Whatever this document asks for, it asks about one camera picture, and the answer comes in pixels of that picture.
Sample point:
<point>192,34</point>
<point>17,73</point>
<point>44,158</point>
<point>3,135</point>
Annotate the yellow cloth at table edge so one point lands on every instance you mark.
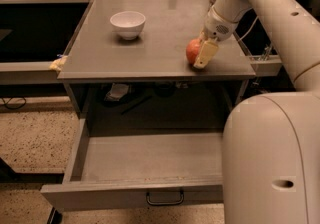
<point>58,64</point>

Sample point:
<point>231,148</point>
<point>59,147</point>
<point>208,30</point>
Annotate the grey metal cabinet table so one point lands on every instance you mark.
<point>98,55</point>

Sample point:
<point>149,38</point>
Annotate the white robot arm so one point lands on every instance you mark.
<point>271,142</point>

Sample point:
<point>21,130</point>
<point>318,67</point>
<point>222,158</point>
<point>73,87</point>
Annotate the grey open top drawer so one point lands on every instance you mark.
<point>116,159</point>

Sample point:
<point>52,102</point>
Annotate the red apple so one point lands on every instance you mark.
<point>192,50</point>

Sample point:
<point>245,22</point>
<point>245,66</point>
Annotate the black drawer handle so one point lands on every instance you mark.
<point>165,198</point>

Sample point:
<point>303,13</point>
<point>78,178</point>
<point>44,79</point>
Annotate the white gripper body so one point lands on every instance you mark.
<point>217,28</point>

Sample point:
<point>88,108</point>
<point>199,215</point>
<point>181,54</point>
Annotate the white ceramic bowl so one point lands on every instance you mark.
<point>128,24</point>

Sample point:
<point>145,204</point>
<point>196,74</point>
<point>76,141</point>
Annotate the metal support rod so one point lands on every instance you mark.
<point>267,51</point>

